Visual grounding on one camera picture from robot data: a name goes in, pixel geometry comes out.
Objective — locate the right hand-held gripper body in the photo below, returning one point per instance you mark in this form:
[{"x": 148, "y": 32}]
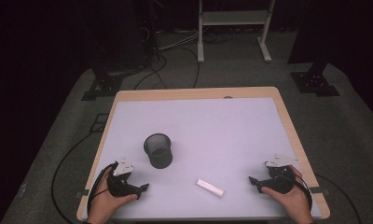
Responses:
[{"x": 281, "y": 182}]

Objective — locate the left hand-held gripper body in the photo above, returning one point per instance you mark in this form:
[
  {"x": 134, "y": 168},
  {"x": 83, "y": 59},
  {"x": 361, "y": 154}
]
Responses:
[{"x": 119, "y": 186}]

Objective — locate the black mesh pen cup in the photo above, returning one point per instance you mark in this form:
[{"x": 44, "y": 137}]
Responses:
[{"x": 158, "y": 155}]

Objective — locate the white eraser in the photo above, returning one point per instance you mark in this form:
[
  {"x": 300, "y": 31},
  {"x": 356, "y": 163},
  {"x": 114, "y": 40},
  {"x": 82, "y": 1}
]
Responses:
[{"x": 210, "y": 188}]

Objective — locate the person's left hand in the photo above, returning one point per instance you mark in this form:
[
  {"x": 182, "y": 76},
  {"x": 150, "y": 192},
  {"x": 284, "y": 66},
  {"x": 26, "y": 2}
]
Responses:
[{"x": 102, "y": 205}]

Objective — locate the person's right hand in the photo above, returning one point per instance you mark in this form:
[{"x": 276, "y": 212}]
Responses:
[{"x": 296, "y": 203}]

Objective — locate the white table mat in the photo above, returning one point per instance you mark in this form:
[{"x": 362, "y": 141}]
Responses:
[{"x": 212, "y": 130}]

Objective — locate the black stand base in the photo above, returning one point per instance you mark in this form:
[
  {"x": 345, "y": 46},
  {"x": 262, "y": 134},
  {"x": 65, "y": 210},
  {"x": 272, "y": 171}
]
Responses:
[
  {"x": 103, "y": 87},
  {"x": 315, "y": 82}
]

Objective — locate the white metal stand frame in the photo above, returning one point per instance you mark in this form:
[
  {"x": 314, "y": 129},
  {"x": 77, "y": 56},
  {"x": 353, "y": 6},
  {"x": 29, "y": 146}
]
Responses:
[{"x": 234, "y": 17}]

